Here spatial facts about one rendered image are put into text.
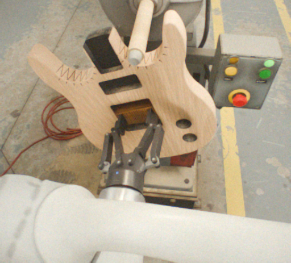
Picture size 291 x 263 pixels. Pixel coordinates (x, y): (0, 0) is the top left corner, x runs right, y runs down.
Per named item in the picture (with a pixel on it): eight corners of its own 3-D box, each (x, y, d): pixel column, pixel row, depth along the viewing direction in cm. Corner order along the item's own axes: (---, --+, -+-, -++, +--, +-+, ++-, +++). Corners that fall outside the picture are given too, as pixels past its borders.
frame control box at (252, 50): (190, 70, 108) (199, 6, 89) (246, 74, 107) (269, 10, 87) (188, 119, 92) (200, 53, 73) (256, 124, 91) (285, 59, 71)
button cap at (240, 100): (230, 98, 86) (233, 88, 82) (243, 99, 85) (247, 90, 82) (231, 107, 83) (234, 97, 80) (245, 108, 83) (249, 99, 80)
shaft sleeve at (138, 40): (156, 3, 62) (149, 15, 65) (143, -4, 61) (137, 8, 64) (147, 53, 51) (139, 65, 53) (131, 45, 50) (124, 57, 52)
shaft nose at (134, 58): (144, 53, 51) (138, 62, 53) (132, 47, 50) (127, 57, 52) (142, 60, 50) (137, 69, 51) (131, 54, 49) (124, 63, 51)
